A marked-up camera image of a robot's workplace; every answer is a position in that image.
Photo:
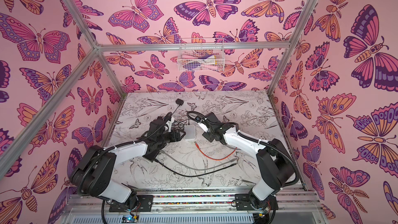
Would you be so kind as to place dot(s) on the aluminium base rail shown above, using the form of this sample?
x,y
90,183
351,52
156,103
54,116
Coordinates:
x,y
197,206

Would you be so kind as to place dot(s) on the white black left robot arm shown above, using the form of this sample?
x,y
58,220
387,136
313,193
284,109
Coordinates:
x,y
93,176

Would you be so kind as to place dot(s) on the white wire basket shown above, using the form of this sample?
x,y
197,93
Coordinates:
x,y
201,54

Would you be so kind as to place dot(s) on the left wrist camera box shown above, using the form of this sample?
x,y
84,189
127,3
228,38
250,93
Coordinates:
x,y
169,124

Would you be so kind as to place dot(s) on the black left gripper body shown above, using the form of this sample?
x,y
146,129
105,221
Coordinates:
x,y
170,137

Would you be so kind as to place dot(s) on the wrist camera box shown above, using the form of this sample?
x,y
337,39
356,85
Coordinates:
x,y
203,126
169,124

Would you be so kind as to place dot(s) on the aluminium frame post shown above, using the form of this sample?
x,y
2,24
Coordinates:
x,y
91,40

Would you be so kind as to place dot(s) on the black network switch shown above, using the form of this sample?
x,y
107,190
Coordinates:
x,y
152,152

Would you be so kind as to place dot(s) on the black power adapter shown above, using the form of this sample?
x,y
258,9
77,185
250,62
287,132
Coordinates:
x,y
179,125
179,103

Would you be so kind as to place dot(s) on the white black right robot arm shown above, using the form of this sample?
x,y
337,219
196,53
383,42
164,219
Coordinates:
x,y
277,168

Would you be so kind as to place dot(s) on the white network switch box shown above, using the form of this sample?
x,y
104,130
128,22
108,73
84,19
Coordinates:
x,y
190,133

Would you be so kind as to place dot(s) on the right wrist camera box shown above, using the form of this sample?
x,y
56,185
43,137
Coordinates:
x,y
203,126

